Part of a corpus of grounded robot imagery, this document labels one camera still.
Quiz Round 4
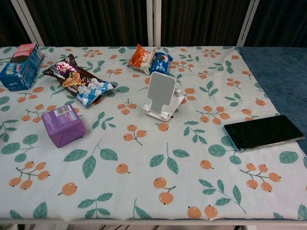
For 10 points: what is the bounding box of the black smartphone blue case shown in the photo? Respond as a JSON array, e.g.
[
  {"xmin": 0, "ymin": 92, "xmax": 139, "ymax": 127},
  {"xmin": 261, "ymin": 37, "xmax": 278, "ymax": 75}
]
[{"xmin": 223, "ymin": 115, "xmax": 306, "ymax": 152}]

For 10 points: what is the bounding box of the white folding phone stand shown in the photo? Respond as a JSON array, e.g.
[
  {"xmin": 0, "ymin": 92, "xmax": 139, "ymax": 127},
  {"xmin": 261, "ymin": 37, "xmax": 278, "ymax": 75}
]
[{"xmin": 142, "ymin": 71, "xmax": 185, "ymax": 123}]

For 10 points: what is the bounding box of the small blue Oreo packet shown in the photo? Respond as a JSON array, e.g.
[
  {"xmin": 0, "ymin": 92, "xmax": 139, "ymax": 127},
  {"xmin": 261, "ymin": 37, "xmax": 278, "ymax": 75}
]
[{"xmin": 148, "ymin": 51, "xmax": 174, "ymax": 75}]

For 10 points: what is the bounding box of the floral orange fruit tablecloth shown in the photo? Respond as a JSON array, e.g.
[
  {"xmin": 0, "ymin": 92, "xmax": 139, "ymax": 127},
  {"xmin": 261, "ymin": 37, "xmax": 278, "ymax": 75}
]
[{"xmin": 0, "ymin": 45, "xmax": 307, "ymax": 221}]

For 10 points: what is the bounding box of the orange snack packet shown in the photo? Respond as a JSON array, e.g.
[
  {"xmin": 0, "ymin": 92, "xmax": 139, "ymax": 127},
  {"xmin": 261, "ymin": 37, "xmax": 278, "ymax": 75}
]
[{"xmin": 129, "ymin": 43, "xmax": 156, "ymax": 75}]

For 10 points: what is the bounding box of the brown Dofi snack bag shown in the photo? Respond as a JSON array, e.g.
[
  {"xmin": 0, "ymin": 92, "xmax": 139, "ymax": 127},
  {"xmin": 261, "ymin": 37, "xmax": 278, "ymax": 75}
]
[{"xmin": 42, "ymin": 54, "xmax": 118, "ymax": 108}]

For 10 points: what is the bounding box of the purple wrapped tissue pack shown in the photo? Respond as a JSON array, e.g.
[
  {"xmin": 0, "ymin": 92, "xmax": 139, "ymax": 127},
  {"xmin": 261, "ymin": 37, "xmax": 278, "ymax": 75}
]
[{"xmin": 41, "ymin": 103, "xmax": 87, "ymax": 149}]

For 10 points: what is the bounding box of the dark blue carpet mat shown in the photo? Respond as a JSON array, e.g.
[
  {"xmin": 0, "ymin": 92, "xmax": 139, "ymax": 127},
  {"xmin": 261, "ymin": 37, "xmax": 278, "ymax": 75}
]
[{"xmin": 236, "ymin": 46, "xmax": 307, "ymax": 156}]

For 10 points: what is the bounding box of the blue Oreo cookie box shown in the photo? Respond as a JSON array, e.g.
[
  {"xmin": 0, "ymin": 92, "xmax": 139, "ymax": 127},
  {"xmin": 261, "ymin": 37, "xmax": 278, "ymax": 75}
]
[{"xmin": 0, "ymin": 43, "xmax": 43, "ymax": 92}]

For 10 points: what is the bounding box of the white upright frame post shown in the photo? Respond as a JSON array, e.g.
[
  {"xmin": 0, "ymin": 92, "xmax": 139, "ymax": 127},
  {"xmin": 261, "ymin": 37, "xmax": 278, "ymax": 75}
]
[{"xmin": 146, "ymin": 0, "xmax": 162, "ymax": 47}]

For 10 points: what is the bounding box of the white slanted frame post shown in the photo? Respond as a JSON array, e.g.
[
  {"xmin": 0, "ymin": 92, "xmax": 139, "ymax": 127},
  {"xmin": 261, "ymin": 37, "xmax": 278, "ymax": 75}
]
[
  {"xmin": 11, "ymin": 0, "xmax": 45, "ymax": 47},
  {"xmin": 236, "ymin": 0, "xmax": 260, "ymax": 47}
]

